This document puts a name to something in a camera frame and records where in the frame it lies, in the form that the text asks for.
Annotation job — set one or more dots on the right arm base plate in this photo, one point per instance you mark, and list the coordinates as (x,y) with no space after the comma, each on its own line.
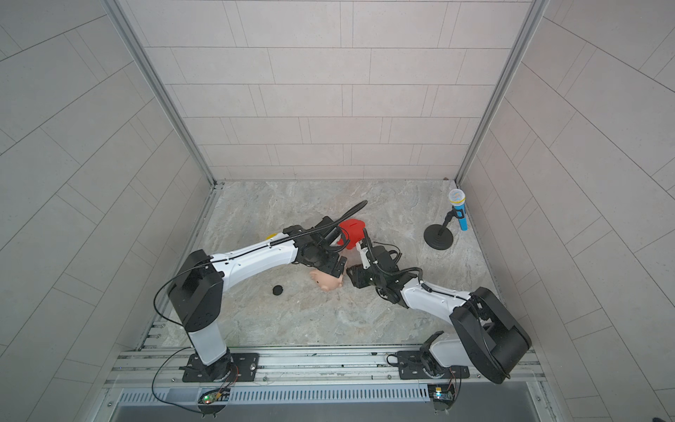
(417,365)

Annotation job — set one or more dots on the left controller board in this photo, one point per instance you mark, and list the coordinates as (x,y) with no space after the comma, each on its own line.
(213,402)

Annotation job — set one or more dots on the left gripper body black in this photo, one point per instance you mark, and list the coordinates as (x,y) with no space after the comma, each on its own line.
(328,261)

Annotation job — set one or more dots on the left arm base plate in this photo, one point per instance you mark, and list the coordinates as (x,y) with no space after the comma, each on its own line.
(240,367)

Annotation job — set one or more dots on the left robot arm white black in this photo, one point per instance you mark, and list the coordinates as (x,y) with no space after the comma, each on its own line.
(197,290)

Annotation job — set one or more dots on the black microphone stand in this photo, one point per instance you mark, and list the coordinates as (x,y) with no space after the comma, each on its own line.
(438,236)

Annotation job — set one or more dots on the blue toy microphone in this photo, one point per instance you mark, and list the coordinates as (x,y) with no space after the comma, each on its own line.
(457,199)

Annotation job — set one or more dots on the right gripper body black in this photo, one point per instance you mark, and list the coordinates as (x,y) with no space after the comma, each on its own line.
(369,277)

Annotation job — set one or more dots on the right controller board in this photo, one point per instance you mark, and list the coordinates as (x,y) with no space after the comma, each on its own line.
(442,396)

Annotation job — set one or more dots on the pink piggy bank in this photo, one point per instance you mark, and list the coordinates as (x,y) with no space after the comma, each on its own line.
(327,279)

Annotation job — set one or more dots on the red piggy bank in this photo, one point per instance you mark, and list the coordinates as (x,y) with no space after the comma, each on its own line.
(352,232)

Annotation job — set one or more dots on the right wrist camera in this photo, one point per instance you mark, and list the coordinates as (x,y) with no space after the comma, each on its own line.
(363,251)

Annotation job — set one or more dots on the aluminium rail frame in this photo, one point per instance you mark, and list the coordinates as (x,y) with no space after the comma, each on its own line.
(151,379)

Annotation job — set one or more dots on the controller board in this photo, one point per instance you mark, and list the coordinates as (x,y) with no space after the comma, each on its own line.
(213,402)
(442,396)

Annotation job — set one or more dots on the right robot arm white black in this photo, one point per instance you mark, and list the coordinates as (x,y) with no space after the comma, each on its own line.
(492,338)

